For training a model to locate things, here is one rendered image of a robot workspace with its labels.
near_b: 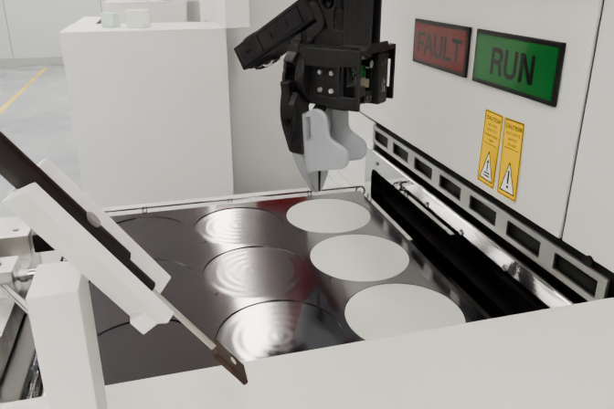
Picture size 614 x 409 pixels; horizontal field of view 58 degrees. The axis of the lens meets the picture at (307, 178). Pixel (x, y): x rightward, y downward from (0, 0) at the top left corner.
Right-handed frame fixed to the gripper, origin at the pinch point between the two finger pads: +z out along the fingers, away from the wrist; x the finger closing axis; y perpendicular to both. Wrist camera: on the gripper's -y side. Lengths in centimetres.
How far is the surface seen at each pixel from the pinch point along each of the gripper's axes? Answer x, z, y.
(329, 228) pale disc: 3.8, 7.3, 0.0
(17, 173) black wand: -34.6, -12.6, 9.2
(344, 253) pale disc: -0.4, 7.3, 4.5
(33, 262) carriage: -17.0, 9.8, -25.2
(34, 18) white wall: 393, 36, -700
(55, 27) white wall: 411, 49, -684
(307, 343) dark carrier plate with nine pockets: -14.9, 7.4, 9.5
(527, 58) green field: 2.2, -13.5, 19.3
